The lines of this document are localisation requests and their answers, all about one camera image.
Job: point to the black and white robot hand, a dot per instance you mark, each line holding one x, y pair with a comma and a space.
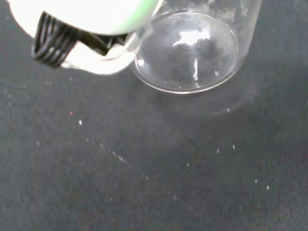
79, 31

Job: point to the black bench cloth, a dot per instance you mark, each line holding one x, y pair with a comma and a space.
154, 156

